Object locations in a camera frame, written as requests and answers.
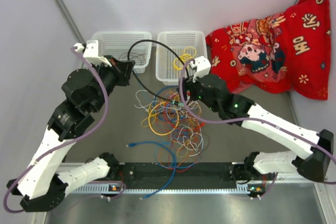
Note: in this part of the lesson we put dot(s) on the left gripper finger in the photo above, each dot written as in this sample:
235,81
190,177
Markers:
123,66
125,78

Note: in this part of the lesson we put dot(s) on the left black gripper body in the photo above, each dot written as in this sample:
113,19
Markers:
109,76

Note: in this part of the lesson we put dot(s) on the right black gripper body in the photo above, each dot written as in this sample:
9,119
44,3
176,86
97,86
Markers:
196,91

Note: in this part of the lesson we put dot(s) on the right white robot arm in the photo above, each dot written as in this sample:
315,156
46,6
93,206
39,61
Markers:
308,154

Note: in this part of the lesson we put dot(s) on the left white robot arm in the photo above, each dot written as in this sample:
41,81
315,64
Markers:
43,188

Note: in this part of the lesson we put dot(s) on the left white plastic basket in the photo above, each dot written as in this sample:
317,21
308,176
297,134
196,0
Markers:
117,44

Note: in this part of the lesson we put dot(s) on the white plastic basket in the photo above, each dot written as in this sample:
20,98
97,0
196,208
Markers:
117,44
181,45

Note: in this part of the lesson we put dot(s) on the right white plastic basket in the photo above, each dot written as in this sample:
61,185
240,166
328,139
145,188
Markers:
181,45

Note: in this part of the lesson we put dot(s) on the red patterned pillow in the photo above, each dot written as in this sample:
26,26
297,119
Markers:
286,51

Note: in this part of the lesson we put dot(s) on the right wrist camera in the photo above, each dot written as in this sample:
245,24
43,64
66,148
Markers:
202,67

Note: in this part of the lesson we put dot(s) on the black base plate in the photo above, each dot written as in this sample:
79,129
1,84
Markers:
153,173

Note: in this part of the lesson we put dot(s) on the white slotted cable duct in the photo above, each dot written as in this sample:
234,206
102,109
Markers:
114,188

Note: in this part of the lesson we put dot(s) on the aluminium frame rail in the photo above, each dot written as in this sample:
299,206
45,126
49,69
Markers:
291,178

